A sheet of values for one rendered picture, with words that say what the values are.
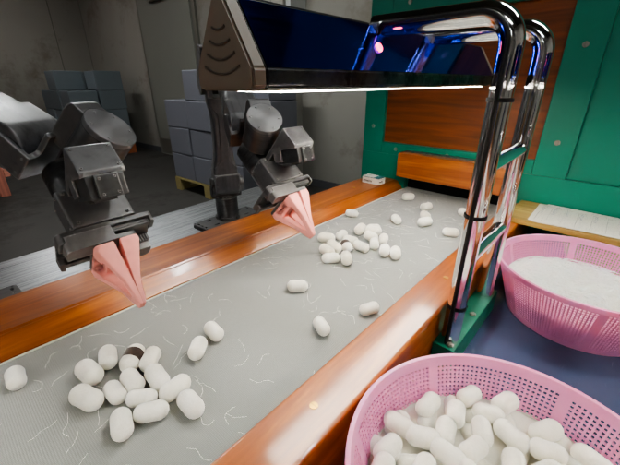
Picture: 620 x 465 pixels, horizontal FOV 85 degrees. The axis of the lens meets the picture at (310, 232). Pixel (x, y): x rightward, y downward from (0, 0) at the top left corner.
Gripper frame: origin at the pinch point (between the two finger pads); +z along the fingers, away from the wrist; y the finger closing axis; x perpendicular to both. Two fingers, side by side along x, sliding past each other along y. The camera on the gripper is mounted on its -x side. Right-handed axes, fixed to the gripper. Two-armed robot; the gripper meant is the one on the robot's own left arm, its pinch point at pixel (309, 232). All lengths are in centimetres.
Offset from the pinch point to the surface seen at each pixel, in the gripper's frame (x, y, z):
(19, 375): 7.5, -40.5, -0.8
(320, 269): 4.1, 0.8, 6.0
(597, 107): -33, 58, 10
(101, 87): 348, 154, -424
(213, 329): 1.4, -22.3, 6.1
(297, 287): 1.6, -7.5, 6.9
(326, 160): 164, 234, -110
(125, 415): -1.5, -34.8, 9.4
